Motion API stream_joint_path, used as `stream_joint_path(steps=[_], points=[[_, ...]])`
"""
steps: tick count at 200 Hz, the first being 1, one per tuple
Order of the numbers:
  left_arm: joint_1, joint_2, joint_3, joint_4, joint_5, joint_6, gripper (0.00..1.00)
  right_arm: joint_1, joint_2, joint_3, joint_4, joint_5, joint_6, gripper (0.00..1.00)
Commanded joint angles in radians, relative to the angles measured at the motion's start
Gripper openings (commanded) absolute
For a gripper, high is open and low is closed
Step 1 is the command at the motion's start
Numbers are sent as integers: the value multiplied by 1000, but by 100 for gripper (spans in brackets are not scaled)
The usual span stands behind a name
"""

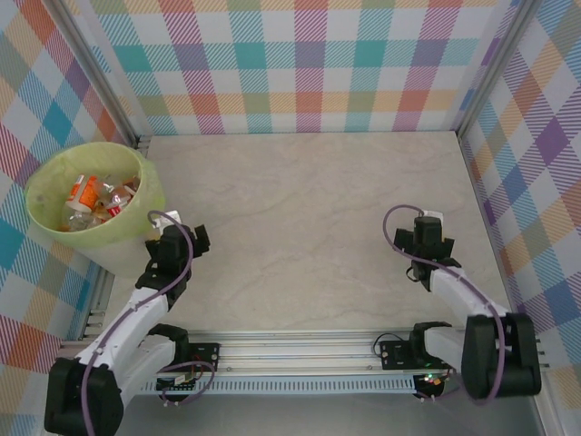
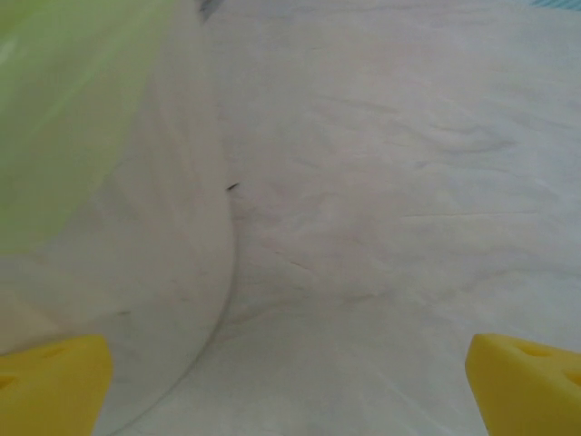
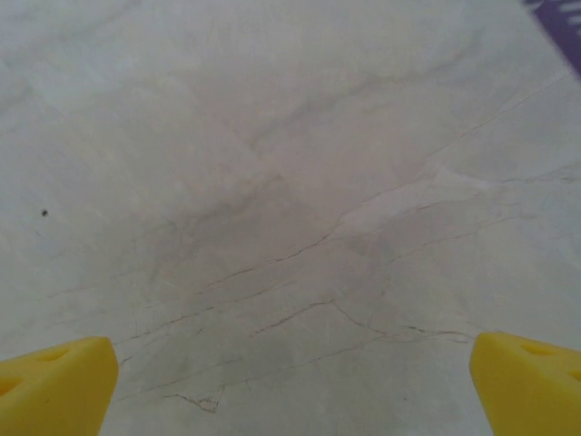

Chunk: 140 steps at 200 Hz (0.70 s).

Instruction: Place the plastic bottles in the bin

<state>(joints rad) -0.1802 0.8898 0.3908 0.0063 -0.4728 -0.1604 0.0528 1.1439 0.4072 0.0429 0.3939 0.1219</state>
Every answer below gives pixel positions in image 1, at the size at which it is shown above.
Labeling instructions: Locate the copper brown coffee bottle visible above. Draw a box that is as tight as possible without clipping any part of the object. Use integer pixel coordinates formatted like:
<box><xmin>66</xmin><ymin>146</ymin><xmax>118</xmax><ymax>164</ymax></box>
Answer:
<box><xmin>111</xmin><ymin>179</ymin><xmax>141</xmax><ymax>203</ymax></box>

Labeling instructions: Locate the orange label bottle gold cap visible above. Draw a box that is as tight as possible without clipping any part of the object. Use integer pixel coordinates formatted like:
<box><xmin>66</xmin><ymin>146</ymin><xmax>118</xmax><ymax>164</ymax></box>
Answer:
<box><xmin>67</xmin><ymin>175</ymin><xmax>99</xmax><ymax>213</ymax></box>

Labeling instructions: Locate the light green bin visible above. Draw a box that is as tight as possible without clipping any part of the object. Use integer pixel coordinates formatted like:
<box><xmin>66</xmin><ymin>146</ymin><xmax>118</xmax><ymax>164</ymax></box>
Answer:
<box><xmin>25</xmin><ymin>140</ymin><xmax>167</xmax><ymax>279</ymax></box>

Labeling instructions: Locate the small circuit board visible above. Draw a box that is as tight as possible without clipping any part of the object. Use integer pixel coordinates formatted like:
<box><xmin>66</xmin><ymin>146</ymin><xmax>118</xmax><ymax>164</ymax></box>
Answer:
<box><xmin>415</xmin><ymin>372</ymin><xmax>444</xmax><ymax>390</ymax></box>
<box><xmin>156</xmin><ymin>374</ymin><xmax>201</xmax><ymax>392</ymax></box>

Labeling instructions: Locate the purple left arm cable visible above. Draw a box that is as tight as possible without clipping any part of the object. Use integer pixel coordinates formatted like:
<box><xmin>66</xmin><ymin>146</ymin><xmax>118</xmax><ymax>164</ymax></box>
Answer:
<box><xmin>81</xmin><ymin>209</ymin><xmax>194</xmax><ymax>436</ymax></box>

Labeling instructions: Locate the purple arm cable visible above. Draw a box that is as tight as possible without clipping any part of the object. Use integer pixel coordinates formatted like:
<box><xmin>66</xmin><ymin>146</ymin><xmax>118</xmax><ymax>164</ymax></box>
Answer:
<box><xmin>382</xmin><ymin>203</ymin><xmax>507</xmax><ymax>406</ymax></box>
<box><xmin>81</xmin><ymin>209</ymin><xmax>194</xmax><ymax>436</ymax></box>

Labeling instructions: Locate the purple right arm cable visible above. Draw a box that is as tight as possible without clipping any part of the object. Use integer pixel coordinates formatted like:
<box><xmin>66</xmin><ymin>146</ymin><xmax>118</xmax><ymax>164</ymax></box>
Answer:
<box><xmin>382</xmin><ymin>203</ymin><xmax>507</xmax><ymax>406</ymax></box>

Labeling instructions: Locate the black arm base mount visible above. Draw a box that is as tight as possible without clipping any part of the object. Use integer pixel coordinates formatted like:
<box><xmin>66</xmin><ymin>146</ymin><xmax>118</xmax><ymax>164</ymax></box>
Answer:
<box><xmin>379</xmin><ymin>339</ymin><xmax>412</xmax><ymax>370</ymax></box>
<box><xmin>188</xmin><ymin>342</ymin><xmax>222</xmax><ymax>372</ymax></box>

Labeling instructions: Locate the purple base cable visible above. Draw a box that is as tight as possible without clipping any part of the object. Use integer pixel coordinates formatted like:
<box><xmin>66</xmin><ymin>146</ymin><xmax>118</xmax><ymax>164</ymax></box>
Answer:
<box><xmin>156</xmin><ymin>358</ymin><xmax>217</xmax><ymax>407</ymax></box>

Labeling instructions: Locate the aluminium mounting rail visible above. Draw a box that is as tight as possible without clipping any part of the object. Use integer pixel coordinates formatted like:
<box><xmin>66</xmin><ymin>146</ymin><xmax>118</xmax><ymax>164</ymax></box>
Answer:
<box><xmin>188</xmin><ymin>330</ymin><xmax>415</xmax><ymax>374</ymax></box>

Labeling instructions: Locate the slotted cable duct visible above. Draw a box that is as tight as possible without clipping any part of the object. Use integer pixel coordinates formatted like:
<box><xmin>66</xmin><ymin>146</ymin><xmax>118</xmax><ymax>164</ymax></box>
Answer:
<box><xmin>140</xmin><ymin>379</ymin><xmax>417</xmax><ymax>394</ymax></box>

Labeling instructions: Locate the aluminium frame post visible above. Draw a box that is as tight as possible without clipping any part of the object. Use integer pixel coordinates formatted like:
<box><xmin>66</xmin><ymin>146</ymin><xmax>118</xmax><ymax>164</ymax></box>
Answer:
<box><xmin>456</xmin><ymin>0</ymin><xmax>544</xmax><ymax>137</ymax></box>
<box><xmin>52</xmin><ymin>0</ymin><xmax>152</xmax><ymax>154</ymax></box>

